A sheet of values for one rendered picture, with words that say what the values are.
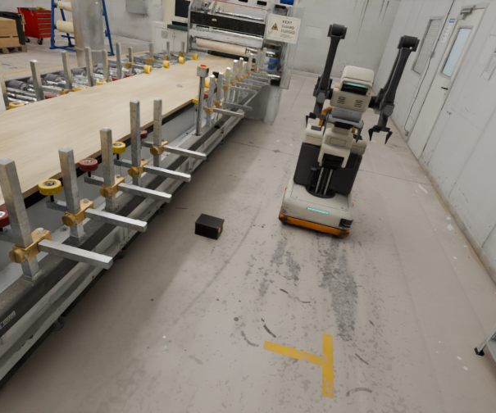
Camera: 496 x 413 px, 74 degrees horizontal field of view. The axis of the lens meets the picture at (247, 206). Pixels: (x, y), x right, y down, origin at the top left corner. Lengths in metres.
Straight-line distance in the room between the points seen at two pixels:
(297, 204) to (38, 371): 2.07
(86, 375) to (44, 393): 0.18
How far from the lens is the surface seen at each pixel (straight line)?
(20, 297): 1.37
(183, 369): 1.93
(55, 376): 2.00
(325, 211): 2.90
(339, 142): 2.73
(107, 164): 1.61
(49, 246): 1.33
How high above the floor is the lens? 1.63
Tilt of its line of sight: 31 degrees down
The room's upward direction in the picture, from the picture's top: 10 degrees clockwise
